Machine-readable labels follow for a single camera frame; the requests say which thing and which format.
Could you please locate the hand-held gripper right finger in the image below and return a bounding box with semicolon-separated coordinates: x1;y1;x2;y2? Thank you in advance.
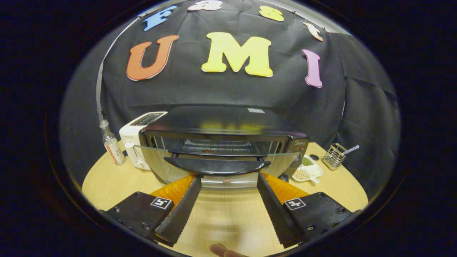
256;172;359;248

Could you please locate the clear bottle with orange label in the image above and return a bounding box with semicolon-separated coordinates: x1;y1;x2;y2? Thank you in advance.
99;120;126;166

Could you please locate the black toaster oven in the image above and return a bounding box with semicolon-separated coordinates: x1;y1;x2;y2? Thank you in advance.
134;105;310;190

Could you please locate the metal wire utensil holder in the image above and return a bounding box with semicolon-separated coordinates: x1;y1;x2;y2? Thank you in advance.
322;143;347;171

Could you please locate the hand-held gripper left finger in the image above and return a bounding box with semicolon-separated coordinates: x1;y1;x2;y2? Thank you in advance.
99;174;202;247

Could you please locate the white divided dish of beans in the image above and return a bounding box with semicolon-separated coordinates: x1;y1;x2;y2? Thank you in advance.
292;154;323;184

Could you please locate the white pop-up toaster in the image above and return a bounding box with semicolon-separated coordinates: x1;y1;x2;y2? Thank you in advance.
119;111;168;171

